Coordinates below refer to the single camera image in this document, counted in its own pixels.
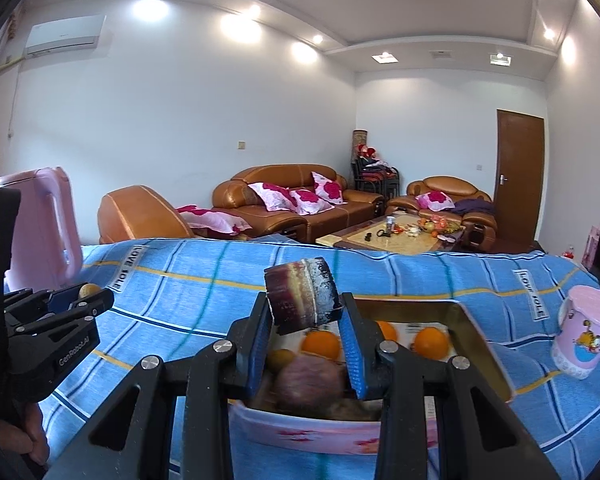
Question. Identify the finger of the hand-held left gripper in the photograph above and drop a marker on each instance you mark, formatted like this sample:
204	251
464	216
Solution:
55	350
62	299

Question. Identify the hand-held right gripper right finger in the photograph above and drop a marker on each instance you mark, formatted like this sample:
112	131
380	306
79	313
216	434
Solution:
352	360

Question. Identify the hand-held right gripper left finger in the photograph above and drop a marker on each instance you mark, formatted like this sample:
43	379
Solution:
257	360

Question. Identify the orange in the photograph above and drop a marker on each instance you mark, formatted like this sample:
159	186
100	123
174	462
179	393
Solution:
386	331
321	345
431	342

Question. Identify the brown round chestnut pastry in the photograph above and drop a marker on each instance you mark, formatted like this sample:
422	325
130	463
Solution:
352	410

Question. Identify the purple passion fruit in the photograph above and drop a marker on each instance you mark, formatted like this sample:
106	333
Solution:
305	382

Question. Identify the pink cardboard box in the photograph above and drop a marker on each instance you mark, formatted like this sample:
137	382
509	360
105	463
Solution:
305	432

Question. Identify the person's left hand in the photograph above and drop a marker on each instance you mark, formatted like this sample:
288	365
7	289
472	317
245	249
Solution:
22	435

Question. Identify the pink electric kettle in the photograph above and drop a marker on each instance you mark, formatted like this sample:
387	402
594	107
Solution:
35	230

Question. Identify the blue plaid blanket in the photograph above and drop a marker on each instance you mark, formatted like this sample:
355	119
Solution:
180	300

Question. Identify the brown leather armchair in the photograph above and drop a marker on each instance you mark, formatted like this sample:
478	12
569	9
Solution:
447	185
140	215

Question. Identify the wooden coffee table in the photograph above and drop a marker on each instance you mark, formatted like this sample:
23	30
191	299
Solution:
405	242

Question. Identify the metal can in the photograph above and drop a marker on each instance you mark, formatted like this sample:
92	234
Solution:
390	223

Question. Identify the pink floral pillow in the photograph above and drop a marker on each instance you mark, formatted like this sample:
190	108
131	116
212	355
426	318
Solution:
272	196
215	220
310	202
328	187
435	201

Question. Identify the brown leather sofa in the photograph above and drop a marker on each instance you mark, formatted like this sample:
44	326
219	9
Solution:
350	212

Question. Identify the pile of snacks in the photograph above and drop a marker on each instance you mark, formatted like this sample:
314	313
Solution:
442	225

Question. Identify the stacked black chairs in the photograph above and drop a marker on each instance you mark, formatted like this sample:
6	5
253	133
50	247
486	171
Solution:
377	177

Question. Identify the purple cloth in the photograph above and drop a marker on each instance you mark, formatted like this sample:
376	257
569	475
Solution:
475	207

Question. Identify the red plush toy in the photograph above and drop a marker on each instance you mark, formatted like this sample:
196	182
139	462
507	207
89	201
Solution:
366	151

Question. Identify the white air conditioner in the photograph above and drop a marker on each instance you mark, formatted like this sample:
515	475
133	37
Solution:
62	35

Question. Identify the tall patterned vase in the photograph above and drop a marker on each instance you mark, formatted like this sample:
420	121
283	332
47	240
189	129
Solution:
359	142

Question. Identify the pink cartoon cup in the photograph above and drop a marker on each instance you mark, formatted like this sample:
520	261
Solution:
587	330

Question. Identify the small red bottle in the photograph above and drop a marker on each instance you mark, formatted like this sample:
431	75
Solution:
570	252

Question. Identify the brown wooden door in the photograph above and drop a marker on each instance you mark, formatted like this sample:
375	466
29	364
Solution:
520	175

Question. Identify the pink carton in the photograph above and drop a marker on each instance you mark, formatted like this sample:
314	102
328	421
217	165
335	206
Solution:
591	245

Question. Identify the square ceiling light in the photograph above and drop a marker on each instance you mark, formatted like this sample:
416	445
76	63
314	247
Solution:
384	57
500	58

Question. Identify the ceiling vent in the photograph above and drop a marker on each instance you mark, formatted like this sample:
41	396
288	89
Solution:
441	53

